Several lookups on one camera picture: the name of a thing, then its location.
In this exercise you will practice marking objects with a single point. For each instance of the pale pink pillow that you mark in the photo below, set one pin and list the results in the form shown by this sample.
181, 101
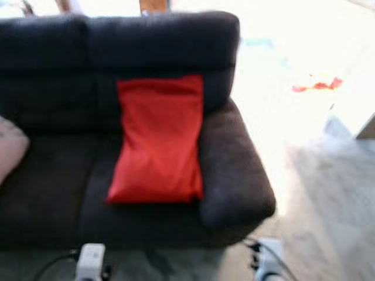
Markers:
12, 146

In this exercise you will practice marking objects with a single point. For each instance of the red pillow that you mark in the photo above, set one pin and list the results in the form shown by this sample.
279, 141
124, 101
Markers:
157, 140

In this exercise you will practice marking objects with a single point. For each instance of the dark grey fabric sofa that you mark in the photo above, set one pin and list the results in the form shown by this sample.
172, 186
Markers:
53, 193

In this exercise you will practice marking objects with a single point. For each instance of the red cloth item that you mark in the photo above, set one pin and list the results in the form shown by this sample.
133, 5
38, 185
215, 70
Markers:
319, 85

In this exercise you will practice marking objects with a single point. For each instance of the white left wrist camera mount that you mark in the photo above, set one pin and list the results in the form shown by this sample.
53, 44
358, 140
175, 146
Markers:
90, 260

